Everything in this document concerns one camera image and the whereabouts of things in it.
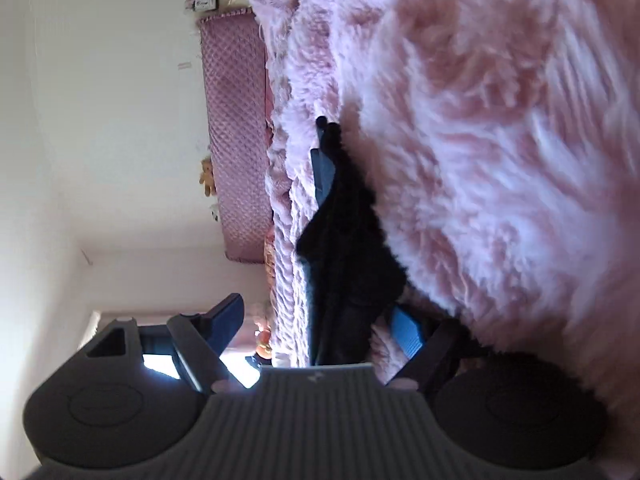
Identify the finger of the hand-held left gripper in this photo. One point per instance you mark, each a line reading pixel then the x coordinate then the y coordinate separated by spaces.
pixel 322 165

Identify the small tan teddy bear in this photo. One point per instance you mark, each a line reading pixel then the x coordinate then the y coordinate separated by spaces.
pixel 208 177

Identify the floral pink pillow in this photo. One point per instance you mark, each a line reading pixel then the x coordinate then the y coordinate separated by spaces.
pixel 270 265

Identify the pink fluffy blanket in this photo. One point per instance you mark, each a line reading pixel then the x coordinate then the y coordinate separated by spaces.
pixel 475 135

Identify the small white plush toy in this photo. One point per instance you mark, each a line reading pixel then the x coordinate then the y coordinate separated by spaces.
pixel 214 213

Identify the orange pumpkin plush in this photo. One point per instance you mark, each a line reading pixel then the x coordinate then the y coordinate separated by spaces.
pixel 263 342

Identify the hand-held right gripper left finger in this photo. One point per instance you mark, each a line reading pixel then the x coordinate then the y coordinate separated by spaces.
pixel 227 321

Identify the black pants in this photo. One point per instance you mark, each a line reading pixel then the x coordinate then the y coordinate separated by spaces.
pixel 350 260

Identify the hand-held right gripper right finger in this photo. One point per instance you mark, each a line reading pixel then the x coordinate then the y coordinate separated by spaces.
pixel 407 334

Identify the pink quilted headboard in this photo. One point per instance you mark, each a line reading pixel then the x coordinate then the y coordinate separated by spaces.
pixel 235 135

